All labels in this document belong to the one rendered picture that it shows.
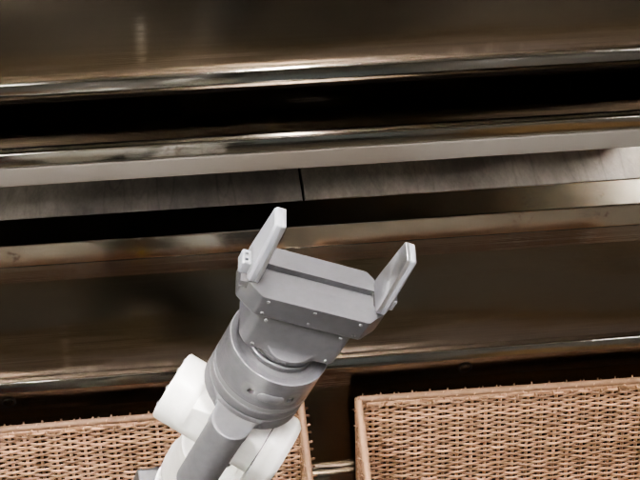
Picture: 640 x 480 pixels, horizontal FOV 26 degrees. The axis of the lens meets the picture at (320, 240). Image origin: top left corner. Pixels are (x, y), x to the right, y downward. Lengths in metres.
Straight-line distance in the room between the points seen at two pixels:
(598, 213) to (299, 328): 1.00
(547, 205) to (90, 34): 0.70
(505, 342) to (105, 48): 0.78
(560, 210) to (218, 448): 0.97
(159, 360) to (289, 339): 0.99
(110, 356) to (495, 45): 0.74
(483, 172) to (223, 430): 1.00
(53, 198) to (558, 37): 0.76
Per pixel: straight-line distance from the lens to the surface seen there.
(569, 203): 2.03
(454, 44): 1.79
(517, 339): 2.14
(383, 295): 1.10
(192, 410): 1.21
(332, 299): 1.10
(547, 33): 1.82
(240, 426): 1.16
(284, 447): 1.22
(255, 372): 1.13
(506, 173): 2.07
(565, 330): 2.16
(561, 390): 2.23
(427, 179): 2.05
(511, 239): 2.04
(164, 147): 1.69
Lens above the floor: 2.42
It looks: 40 degrees down
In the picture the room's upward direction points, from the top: straight up
